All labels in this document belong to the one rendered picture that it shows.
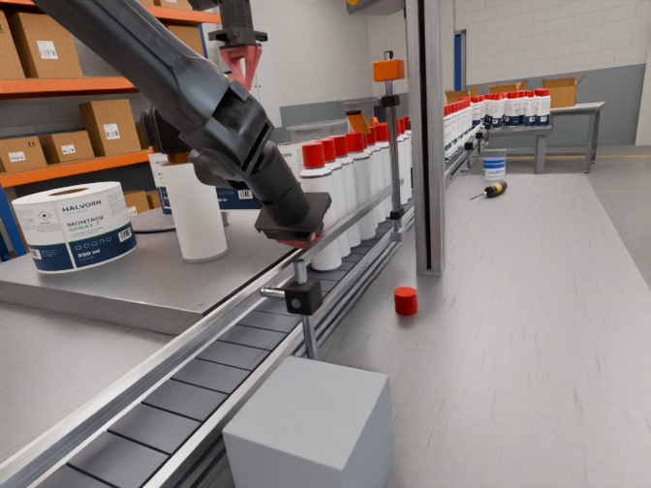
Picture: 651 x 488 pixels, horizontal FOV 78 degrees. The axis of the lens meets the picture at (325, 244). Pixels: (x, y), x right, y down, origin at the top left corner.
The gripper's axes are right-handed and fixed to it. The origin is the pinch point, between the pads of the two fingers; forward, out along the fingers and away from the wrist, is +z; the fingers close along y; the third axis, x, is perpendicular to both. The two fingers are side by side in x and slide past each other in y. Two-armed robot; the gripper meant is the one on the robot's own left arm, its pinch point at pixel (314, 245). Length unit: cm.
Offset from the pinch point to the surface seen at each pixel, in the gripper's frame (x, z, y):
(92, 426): 31.1, -26.1, -3.8
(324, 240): 2.3, -5.1, -4.3
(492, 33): -699, 391, 27
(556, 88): -450, 328, -65
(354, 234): -8.5, 9.4, -1.7
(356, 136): -22.9, -1.2, -1.8
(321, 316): 11.9, -1.3, -5.4
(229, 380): 24.1, -11.6, -2.4
